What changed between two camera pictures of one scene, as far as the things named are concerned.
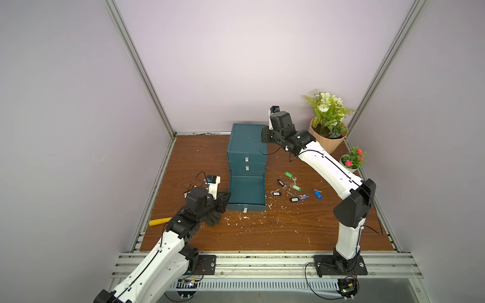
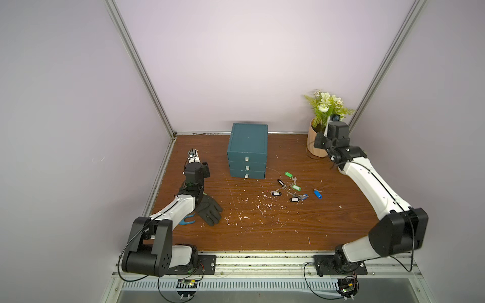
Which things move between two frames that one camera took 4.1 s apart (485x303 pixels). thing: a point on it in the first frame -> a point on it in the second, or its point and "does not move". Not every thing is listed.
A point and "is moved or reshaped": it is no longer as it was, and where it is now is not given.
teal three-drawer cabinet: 247,156 is moved or reshaped
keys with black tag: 282,184 does not move
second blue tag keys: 317,193 does not move
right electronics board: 348,286 does not move
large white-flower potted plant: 328,125 does not move
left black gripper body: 209,206 -> 204,173
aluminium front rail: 298,265 does not move
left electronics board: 187,288 does not move
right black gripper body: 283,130 -> 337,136
